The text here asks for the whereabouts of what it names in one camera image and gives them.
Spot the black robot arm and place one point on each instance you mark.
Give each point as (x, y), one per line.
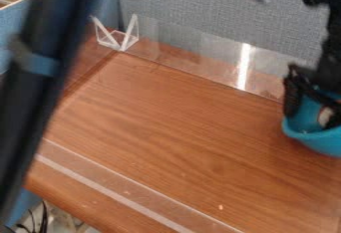
(42, 52)

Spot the clear acrylic corner bracket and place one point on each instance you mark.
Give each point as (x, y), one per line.
(115, 39)

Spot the clear acrylic front barrier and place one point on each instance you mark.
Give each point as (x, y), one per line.
(152, 204)

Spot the white brown mushroom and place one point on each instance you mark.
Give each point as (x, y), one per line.
(325, 116)

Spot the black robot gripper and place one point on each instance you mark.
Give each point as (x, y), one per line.
(325, 78)

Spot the blue plastic bowl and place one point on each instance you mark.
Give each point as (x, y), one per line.
(303, 128)

